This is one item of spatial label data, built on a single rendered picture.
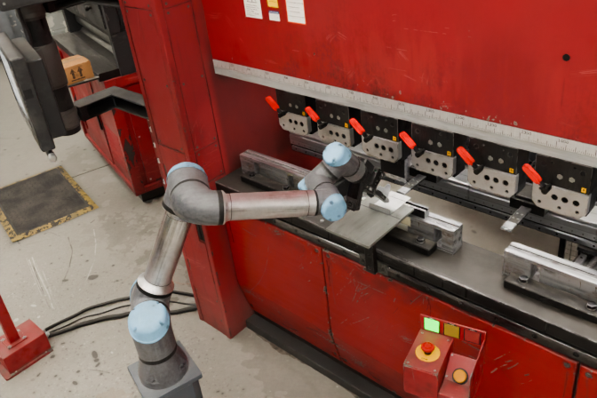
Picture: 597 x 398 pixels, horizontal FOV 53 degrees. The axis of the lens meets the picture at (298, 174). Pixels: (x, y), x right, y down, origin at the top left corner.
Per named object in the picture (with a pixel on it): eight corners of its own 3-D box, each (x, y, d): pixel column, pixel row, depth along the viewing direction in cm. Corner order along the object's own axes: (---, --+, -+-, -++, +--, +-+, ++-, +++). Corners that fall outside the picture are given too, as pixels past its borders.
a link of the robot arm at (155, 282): (125, 330, 184) (176, 176, 164) (124, 299, 196) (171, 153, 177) (164, 335, 188) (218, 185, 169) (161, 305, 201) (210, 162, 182)
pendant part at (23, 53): (21, 116, 258) (-9, 35, 240) (50, 108, 263) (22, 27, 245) (42, 153, 223) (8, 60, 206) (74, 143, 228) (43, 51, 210)
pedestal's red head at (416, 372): (403, 391, 184) (401, 349, 175) (420, 354, 196) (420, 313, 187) (469, 414, 175) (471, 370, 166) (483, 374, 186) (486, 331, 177)
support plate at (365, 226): (325, 230, 204) (325, 228, 204) (371, 195, 220) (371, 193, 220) (369, 249, 193) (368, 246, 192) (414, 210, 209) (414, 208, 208)
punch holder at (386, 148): (362, 153, 210) (359, 109, 202) (377, 143, 215) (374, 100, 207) (398, 164, 201) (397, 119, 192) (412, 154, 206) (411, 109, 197)
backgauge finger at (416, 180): (386, 193, 222) (386, 181, 219) (425, 163, 237) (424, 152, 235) (414, 202, 214) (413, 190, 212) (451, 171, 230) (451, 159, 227)
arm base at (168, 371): (149, 398, 178) (141, 374, 173) (132, 367, 189) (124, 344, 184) (195, 372, 184) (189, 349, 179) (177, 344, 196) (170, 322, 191)
